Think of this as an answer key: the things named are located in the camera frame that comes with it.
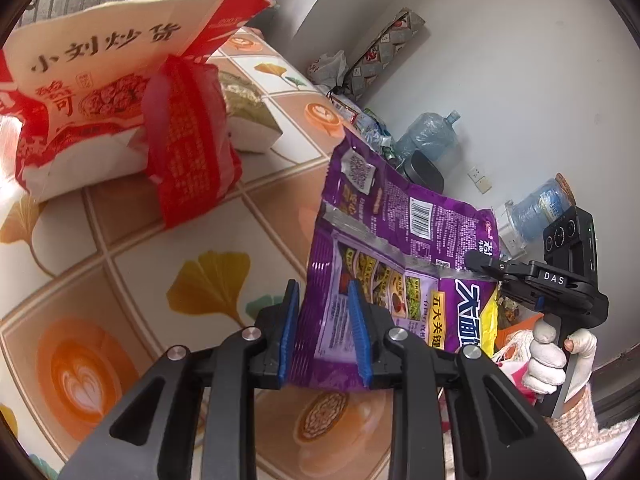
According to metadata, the purple snack bag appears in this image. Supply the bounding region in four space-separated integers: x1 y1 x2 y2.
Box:
290 132 499 391

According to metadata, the red white paper snack bag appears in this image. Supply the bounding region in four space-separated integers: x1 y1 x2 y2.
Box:
1 0 273 202

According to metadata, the pink checkered sleeve forearm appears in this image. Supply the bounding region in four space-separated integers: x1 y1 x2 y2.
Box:
548 385 634 479

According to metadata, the floor trash pile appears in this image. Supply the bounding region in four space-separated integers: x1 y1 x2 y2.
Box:
326 91 398 165

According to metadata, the white gloved right hand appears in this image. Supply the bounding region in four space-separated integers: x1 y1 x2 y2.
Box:
522 318 598 404

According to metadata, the water dispenser with bottle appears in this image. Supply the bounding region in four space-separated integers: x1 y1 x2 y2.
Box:
492 172 576 260

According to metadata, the gold tissue pack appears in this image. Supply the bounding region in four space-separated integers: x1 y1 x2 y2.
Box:
218 70 282 154

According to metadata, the black rice cooker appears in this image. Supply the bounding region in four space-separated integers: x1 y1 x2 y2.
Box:
398 151 445 194

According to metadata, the empty water jug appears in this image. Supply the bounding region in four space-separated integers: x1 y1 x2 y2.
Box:
395 110 460 162

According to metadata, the white plastic bag on floor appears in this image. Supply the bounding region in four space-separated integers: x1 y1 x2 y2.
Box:
307 50 347 89

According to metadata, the folded patterned mat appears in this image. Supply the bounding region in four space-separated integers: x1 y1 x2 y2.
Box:
343 8 425 101

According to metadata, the wall power socket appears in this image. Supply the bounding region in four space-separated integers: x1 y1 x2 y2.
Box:
468 166 492 194

